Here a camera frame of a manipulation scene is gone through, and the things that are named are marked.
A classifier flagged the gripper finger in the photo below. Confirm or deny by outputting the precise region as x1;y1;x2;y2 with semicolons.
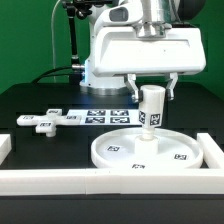
166;72;178;101
124;74;143;103

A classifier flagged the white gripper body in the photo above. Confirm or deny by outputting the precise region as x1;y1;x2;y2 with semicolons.
91;6;206;77

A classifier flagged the white round table top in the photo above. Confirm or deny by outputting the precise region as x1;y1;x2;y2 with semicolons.
91;127;203;170

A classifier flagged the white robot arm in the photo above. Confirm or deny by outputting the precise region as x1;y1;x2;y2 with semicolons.
80;0;206;102

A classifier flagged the white marker sheet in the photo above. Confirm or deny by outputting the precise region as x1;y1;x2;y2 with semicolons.
67;109;140;126

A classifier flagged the white obstacle fence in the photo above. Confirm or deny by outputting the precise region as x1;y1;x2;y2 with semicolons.
0;133;224;196

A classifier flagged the white cross-shaped table base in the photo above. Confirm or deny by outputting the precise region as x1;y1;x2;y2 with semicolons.
17;109;82;137

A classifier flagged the white thin cable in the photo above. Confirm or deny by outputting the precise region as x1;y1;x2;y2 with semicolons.
50;0;63;84

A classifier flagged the black cable bundle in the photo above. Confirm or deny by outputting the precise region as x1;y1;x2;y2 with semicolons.
31;65;75;84

